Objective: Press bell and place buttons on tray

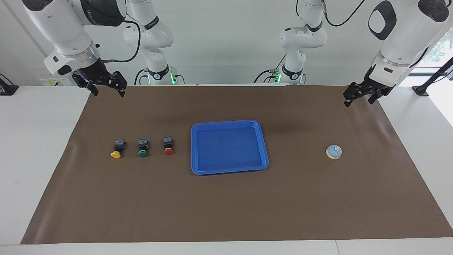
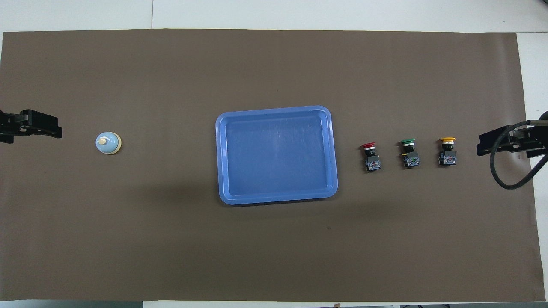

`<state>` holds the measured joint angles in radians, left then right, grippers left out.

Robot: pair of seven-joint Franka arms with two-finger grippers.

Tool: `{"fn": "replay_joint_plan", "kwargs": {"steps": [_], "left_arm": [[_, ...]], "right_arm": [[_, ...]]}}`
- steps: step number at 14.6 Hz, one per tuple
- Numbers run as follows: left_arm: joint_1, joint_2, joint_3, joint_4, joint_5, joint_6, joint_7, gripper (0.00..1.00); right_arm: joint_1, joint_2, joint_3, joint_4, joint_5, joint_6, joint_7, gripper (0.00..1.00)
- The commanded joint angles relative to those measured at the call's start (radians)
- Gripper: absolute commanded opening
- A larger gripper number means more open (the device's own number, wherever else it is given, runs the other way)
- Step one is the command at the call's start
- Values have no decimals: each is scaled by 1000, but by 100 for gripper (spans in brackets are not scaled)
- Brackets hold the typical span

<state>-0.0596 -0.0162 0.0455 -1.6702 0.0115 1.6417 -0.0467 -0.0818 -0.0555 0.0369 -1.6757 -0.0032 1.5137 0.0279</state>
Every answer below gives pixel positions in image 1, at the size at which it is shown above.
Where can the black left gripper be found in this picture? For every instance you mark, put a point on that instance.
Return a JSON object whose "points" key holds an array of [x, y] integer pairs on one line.
{"points": [[368, 86]]}

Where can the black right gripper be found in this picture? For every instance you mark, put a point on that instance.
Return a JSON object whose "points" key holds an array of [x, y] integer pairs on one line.
{"points": [[95, 72]]}

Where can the yellow push button switch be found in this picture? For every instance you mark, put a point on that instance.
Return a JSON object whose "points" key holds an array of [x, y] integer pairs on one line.
{"points": [[117, 149]]}

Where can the light blue call bell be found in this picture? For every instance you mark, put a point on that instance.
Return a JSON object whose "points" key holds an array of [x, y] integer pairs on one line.
{"points": [[333, 152]]}

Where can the green push button switch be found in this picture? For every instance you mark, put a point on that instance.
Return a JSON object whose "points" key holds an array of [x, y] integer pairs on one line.
{"points": [[143, 148]]}

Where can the red push button switch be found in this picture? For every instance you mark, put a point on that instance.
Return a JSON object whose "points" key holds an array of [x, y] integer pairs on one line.
{"points": [[168, 146]]}

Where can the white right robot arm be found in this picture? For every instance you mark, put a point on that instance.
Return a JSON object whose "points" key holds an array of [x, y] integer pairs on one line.
{"points": [[67, 24]]}

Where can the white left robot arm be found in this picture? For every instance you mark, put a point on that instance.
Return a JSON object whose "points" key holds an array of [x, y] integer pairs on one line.
{"points": [[400, 39]]}

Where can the blue plastic tray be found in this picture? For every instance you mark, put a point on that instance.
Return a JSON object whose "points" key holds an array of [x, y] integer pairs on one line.
{"points": [[229, 147]]}

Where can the black angled stand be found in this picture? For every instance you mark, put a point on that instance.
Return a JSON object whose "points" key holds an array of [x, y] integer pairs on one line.
{"points": [[433, 78]]}

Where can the brown table mat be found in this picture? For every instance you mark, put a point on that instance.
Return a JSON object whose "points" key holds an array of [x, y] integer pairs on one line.
{"points": [[226, 205]]}

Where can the white wall socket box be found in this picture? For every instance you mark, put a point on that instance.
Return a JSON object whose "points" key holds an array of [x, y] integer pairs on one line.
{"points": [[53, 82]]}

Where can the black table clamp mount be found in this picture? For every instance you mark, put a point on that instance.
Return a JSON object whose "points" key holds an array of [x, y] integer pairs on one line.
{"points": [[7, 88]]}

